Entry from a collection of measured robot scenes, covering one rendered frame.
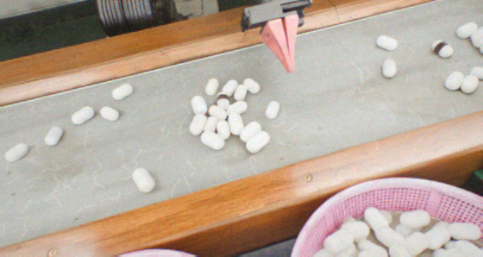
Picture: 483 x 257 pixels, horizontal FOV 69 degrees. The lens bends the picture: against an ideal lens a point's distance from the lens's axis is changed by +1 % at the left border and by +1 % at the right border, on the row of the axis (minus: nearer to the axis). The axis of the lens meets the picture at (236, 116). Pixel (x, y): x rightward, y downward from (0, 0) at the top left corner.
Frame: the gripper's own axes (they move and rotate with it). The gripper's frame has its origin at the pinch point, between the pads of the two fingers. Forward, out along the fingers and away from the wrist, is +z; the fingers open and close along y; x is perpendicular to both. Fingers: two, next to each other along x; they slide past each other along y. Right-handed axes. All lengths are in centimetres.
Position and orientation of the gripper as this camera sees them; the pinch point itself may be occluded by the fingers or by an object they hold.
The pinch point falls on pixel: (289, 66)
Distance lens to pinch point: 53.1
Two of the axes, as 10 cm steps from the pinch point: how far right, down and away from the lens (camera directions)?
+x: -0.9, 1.1, 9.9
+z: 2.6, 9.6, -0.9
